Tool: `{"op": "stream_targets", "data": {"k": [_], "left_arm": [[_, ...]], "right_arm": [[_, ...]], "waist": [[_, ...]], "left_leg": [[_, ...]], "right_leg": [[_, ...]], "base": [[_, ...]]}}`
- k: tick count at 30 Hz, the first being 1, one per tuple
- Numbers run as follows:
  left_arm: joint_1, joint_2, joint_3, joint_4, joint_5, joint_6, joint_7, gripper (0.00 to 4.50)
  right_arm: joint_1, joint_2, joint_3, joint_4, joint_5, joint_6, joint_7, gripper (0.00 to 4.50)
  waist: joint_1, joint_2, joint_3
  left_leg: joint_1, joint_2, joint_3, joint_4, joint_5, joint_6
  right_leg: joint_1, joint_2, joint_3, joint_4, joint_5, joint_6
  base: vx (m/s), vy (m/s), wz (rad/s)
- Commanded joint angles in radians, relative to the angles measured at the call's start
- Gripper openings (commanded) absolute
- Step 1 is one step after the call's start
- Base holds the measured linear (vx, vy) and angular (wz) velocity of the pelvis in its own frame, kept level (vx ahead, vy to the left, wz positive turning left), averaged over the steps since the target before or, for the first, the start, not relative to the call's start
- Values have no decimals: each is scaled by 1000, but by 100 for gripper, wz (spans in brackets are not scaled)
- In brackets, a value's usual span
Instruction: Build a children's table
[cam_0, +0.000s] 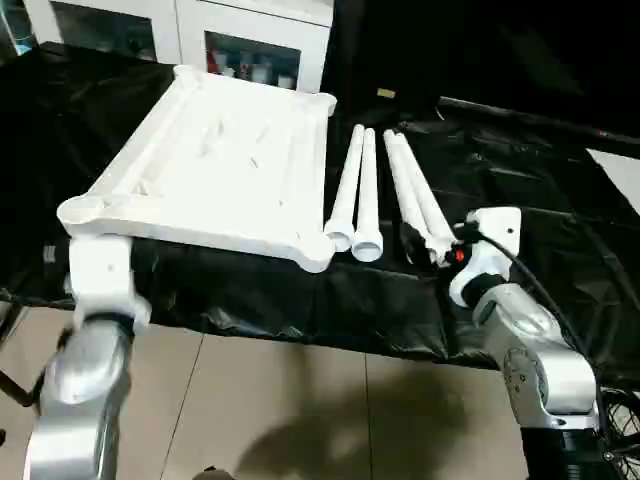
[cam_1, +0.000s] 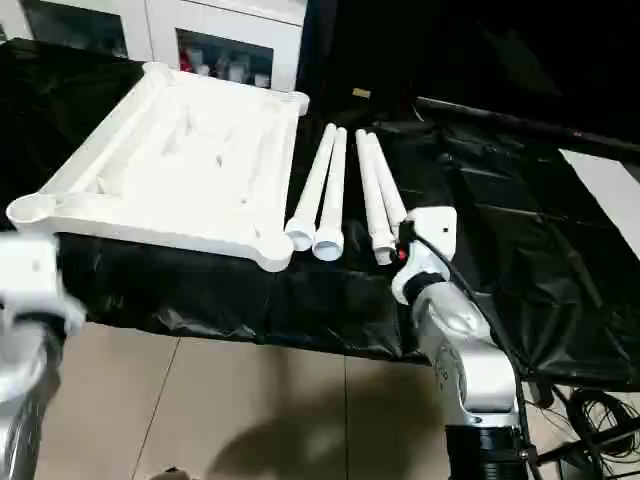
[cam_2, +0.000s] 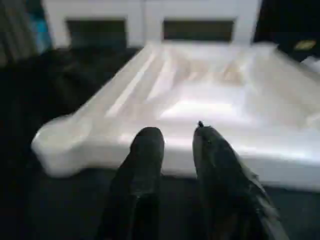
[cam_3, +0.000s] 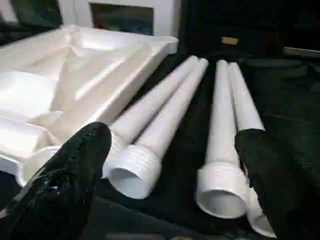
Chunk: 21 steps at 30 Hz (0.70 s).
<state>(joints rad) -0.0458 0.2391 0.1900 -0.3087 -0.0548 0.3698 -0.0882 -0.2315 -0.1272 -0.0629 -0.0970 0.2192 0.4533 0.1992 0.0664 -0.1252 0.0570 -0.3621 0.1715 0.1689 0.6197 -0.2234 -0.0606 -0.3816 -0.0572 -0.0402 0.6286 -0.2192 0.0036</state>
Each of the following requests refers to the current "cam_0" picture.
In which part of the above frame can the dark folding stand frame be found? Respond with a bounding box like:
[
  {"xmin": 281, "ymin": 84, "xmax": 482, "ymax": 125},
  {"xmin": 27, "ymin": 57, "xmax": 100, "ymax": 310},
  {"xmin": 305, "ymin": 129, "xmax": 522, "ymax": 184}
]
[{"xmin": 0, "ymin": 299, "xmax": 41, "ymax": 409}]

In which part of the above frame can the long black bar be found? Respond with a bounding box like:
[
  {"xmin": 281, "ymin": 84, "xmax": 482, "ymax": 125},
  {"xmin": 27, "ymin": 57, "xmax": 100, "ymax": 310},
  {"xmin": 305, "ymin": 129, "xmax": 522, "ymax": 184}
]
[{"xmin": 437, "ymin": 95, "xmax": 640, "ymax": 147}]

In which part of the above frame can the white plastic table leg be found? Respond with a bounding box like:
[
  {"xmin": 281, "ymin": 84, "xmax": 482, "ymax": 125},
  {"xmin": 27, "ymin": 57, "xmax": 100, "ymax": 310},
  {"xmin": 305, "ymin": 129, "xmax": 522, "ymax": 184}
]
[
  {"xmin": 382, "ymin": 128, "xmax": 431, "ymax": 261},
  {"xmin": 393, "ymin": 129, "xmax": 457, "ymax": 266},
  {"xmin": 350, "ymin": 127, "xmax": 385, "ymax": 262},
  {"xmin": 323, "ymin": 124, "xmax": 367, "ymax": 253}
]

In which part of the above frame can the black cable bundle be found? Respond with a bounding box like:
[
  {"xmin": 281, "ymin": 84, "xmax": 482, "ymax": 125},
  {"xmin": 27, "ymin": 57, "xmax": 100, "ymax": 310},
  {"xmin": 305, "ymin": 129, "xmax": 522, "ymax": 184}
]
[{"xmin": 597, "ymin": 387, "xmax": 640, "ymax": 480}]

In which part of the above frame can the white plastic table top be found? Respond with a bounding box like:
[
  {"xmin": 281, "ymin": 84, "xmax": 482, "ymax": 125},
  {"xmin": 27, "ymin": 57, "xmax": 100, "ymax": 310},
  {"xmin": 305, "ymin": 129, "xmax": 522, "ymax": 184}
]
[{"xmin": 55, "ymin": 64, "xmax": 339, "ymax": 275}]

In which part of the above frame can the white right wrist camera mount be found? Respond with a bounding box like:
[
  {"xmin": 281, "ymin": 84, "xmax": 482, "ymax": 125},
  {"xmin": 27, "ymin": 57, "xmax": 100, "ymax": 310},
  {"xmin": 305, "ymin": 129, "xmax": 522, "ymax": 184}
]
[{"xmin": 446, "ymin": 205, "xmax": 523, "ymax": 307}]

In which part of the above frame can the white flat sheet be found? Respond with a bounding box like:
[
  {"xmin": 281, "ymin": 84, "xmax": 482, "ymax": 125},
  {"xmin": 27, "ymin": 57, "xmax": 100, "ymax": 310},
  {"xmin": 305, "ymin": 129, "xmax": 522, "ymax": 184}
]
[{"xmin": 583, "ymin": 147, "xmax": 640, "ymax": 217}]

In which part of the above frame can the white glass-door cabinet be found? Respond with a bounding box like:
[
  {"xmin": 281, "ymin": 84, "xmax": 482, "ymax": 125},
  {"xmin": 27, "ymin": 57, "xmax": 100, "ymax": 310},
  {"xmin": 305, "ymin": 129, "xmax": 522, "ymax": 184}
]
[{"xmin": 29, "ymin": 0, "xmax": 335, "ymax": 95}]

